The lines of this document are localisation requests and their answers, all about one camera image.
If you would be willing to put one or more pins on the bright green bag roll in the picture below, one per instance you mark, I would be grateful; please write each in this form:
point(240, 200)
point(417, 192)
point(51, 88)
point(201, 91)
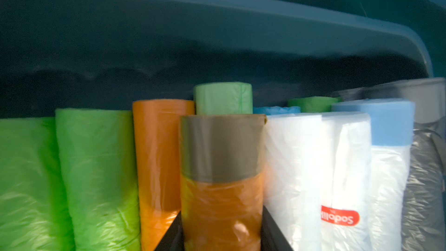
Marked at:
point(314, 104)

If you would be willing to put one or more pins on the white roll red label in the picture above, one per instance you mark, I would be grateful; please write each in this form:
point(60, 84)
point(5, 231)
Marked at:
point(346, 165)

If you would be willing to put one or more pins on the light green bag roll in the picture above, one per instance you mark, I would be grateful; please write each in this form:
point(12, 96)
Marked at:
point(98, 164)

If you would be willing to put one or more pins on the green bag roll red label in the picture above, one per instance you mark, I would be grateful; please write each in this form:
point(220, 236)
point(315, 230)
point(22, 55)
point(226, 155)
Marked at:
point(225, 98)

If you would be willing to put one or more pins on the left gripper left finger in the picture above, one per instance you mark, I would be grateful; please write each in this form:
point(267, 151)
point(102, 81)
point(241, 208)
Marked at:
point(173, 238)

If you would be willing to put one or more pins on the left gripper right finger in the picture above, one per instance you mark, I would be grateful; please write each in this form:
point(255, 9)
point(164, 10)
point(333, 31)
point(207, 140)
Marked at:
point(272, 239)

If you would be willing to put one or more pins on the small white roll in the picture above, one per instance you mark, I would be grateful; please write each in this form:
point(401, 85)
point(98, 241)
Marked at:
point(293, 188)

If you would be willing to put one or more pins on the teal plastic storage box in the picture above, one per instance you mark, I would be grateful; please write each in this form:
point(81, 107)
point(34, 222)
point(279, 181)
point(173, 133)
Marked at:
point(106, 54)

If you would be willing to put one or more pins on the blue bag roll gold end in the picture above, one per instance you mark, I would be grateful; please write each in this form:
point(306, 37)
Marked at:
point(276, 110)

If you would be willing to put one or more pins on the white roll blue end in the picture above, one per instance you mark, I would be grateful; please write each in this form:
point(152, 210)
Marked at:
point(392, 123)

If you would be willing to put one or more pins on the orange bag roll gold end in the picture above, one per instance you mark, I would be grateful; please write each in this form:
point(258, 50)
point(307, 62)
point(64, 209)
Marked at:
point(156, 132)

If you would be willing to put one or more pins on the translucent grey roll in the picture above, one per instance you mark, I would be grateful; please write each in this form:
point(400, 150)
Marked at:
point(423, 224)

